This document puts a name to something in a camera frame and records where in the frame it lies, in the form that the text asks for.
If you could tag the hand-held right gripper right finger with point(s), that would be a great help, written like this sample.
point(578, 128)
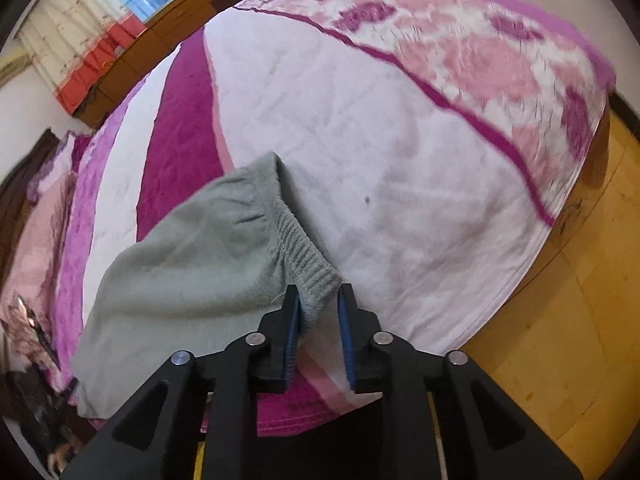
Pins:
point(346, 340)

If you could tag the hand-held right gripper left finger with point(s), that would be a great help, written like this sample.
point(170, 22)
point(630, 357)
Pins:
point(291, 340)

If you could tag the grey-green pants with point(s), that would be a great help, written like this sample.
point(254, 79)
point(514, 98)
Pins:
point(190, 280)

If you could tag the pink purple white printed blanket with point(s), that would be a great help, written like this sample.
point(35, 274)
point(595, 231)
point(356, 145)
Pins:
point(400, 185)

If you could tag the black jacket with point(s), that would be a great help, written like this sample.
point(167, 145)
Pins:
point(35, 410)

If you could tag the smartphone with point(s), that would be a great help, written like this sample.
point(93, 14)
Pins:
point(25, 317)

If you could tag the pink pillow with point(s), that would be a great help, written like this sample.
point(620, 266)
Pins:
point(35, 240)

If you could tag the lilac ruffled pillow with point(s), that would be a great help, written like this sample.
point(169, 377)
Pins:
point(60, 155)

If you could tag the dark wooden headboard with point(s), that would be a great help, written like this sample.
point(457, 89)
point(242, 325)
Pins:
point(20, 180)

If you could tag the cream curtain with red hem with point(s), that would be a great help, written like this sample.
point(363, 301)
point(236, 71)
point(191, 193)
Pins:
point(65, 35)

